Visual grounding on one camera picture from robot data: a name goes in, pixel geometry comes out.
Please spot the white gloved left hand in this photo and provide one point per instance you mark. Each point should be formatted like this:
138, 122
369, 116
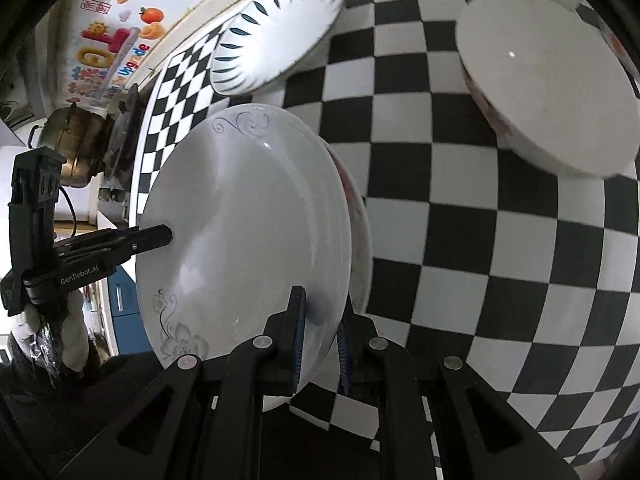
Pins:
62, 346

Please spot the steel cooking pot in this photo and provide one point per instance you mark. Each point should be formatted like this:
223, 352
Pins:
78, 135

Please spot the white plate grey swirls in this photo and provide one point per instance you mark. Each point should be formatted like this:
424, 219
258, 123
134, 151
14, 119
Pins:
255, 206

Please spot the black white checkered mat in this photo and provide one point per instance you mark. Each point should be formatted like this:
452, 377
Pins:
531, 278

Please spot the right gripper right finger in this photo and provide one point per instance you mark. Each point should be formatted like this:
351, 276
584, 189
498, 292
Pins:
358, 342

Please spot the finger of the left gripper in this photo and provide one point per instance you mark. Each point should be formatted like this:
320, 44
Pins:
145, 240

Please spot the white plate blue leaves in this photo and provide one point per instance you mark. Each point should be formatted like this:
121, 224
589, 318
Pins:
266, 39

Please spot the pink rose floral bowl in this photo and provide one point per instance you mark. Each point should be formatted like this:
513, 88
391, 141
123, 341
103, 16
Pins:
549, 85

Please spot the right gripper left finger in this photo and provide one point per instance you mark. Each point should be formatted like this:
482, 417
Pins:
285, 355

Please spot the colourful wall sticker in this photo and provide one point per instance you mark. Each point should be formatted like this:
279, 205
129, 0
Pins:
105, 45

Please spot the pink rose floral plate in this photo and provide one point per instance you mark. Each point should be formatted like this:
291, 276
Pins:
361, 271

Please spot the gas stove burner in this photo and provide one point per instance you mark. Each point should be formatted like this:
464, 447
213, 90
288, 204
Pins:
121, 151

